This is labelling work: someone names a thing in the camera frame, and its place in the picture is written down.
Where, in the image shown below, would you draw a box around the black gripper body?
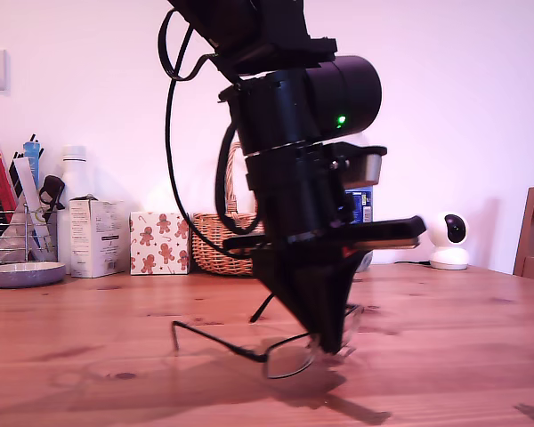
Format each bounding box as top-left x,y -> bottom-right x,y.
223,142 -> 428,254

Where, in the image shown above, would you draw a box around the black thin-framed glasses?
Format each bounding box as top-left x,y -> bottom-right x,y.
171,295 -> 365,380

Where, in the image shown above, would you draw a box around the large clear water bottle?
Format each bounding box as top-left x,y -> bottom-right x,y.
343,133 -> 375,273

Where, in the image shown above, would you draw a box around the gingerbread print box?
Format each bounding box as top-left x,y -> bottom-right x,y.
129,211 -> 191,276

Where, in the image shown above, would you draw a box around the brown wooden chair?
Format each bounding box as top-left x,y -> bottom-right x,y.
512,187 -> 534,285

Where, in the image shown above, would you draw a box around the white printed carton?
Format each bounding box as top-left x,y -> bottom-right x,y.
69,195 -> 128,279

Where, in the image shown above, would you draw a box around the tall white bottle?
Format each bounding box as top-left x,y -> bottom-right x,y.
56,145 -> 97,276

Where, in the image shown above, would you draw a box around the black clip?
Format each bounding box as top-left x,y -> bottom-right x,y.
38,175 -> 67,223

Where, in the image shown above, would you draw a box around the grey round dish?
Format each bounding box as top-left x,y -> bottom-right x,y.
0,261 -> 68,289

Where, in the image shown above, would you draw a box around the black sleeved cable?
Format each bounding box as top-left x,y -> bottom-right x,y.
214,125 -> 268,236

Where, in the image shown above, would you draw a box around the wicker basket with handle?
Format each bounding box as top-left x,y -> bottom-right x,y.
191,141 -> 268,276

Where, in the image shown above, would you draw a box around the small white round camera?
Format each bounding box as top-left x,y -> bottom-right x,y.
428,212 -> 470,271

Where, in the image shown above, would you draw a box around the thin black cable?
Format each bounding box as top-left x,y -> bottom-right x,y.
166,24 -> 239,260

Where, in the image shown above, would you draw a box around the thick black looped cable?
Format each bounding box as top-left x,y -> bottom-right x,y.
157,7 -> 219,83

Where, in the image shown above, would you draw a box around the metal wire rack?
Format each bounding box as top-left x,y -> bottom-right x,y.
0,198 -> 58,268

